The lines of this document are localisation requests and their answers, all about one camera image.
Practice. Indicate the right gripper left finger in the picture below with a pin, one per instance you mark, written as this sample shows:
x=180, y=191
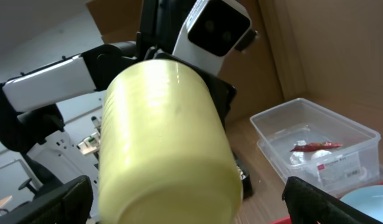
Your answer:
x=68, y=204

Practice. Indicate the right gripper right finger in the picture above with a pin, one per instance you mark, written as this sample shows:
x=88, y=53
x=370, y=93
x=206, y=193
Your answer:
x=308, y=204

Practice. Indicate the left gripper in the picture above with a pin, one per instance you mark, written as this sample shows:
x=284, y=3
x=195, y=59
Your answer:
x=163, y=34

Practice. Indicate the red snack wrapper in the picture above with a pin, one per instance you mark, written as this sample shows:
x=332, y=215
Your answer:
x=316, y=146

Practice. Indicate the yellow plastic cup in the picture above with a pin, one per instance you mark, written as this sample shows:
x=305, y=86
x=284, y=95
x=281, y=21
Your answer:
x=164, y=157

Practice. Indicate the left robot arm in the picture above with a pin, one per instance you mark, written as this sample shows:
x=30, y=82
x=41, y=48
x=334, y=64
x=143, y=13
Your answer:
x=28, y=103

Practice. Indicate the clear plastic waste bin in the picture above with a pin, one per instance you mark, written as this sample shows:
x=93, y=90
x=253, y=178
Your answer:
x=353, y=165

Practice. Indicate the black plastic tray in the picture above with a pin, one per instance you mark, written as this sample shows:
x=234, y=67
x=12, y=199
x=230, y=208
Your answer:
x=244, y=176

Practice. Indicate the light blue plate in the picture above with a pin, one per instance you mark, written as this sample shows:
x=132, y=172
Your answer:
x=368, y=200

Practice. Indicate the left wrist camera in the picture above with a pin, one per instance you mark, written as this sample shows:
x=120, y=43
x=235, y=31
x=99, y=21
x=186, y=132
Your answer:
x=213, y=29

